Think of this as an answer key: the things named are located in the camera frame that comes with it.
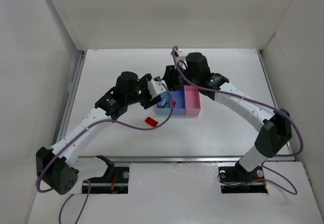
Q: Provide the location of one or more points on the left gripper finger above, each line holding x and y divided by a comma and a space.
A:
146, 78
152, 102

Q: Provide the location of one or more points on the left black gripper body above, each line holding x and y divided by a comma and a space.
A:
149, 99

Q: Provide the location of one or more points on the purple flower top lego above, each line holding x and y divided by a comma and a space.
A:
163, 103

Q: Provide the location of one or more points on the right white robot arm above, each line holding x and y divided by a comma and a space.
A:
273, 125

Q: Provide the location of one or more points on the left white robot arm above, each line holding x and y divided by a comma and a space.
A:
58, 167

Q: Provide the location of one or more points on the light blue container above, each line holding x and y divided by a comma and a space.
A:
164, 111

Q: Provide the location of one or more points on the dark blue container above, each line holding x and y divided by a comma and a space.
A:
179, 97

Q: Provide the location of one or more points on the large red lego brick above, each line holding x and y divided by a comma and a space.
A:
151, 122

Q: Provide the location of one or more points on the pink container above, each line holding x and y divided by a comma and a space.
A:
192, 101

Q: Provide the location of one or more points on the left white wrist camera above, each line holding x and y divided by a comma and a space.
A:
156, 87

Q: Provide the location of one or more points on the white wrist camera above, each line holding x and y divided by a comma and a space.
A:
179, 59
156, 87

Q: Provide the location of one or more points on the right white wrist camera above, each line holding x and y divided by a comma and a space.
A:
179, 59

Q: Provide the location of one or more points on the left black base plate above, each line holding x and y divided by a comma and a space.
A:
114, 181

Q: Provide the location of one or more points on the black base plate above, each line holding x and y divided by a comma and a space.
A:
114, 181
236, 180

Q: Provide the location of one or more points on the aluminium rail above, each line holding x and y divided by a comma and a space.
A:
171, 159

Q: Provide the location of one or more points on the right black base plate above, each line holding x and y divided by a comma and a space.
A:
236, 180

